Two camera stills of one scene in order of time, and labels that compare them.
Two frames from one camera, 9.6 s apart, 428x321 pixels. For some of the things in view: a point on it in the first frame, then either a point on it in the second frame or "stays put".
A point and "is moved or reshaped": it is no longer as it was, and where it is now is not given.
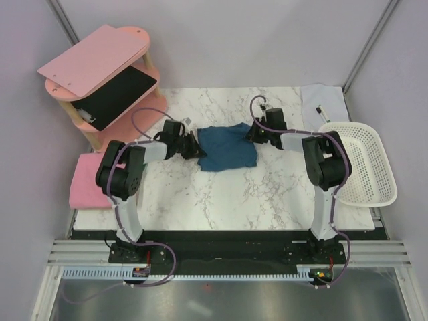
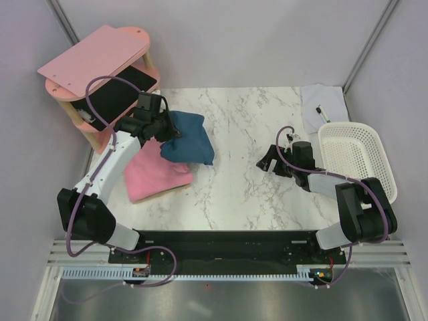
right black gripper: x=252 y=135 -> x=265 y=162
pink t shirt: x=84 y=191 is moved or reshaped
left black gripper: x=195 y=151 -> x=172 y=133
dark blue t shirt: x=226 y=147 is moved or reshaped
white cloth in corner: x=332 y=101 stays put
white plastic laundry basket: x=371 y=180 stays put
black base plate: x=228 y=249 stays put
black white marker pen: x=324 y=116 stays put
